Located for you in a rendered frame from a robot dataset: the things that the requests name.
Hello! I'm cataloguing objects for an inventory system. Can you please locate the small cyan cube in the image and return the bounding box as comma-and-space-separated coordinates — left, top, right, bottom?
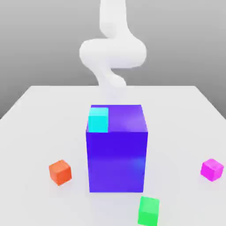
87, 107, 109, 133

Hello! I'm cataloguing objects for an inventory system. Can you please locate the small orange cube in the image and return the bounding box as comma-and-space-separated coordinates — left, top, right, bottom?
49, 159, 72, 186

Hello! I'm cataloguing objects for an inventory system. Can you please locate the small green cube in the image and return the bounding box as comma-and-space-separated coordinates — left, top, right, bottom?
137, 196, 160, 226

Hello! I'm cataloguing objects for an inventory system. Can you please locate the small magenta cube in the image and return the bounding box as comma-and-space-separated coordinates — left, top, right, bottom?
200, 158, 225, 182

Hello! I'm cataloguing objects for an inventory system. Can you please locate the large purple box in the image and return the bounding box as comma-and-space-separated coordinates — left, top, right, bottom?
86, 104, 148, 193

